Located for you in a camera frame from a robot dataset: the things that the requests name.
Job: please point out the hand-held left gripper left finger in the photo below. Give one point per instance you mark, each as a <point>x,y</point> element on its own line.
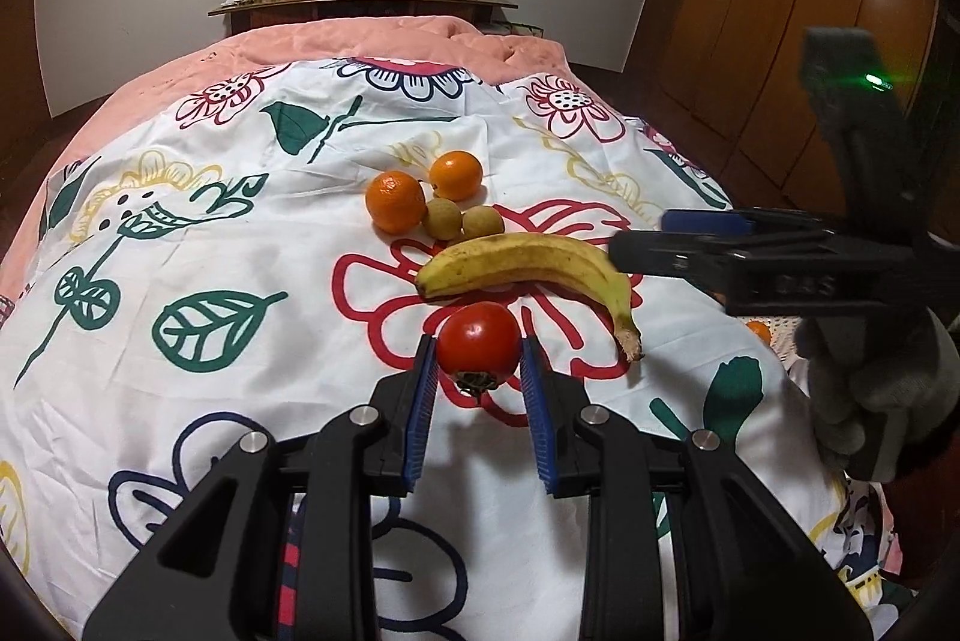
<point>424,416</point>

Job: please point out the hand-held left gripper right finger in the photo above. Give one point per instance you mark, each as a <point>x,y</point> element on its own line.
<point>540,416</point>

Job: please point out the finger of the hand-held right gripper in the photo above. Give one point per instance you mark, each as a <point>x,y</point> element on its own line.
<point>660,255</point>
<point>705,222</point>

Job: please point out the red tomato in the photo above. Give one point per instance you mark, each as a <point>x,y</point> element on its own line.
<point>476,341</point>

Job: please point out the large orange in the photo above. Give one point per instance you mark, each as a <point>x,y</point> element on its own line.
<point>757,331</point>

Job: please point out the yellow banana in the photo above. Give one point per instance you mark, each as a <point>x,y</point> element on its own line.
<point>517,258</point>

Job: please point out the green kiwi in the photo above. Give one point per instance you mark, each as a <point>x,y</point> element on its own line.
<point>442,217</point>
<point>482,223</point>

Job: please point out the textured orange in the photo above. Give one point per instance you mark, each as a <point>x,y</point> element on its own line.
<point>395,202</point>

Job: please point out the smooth orange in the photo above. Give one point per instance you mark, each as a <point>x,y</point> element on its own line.
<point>455,174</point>

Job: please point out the person's right hand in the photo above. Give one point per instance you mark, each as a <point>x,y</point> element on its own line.
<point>862,371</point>

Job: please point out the wooden wardrobe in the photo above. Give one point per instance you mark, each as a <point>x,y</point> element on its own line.
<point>750,11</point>

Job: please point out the floral printed bed sheet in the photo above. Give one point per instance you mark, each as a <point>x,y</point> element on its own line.
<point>300,236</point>

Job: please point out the pink quilt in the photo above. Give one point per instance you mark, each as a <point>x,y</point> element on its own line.
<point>337,37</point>

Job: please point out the wooden sideboard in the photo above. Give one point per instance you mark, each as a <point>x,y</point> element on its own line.
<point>360,7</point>

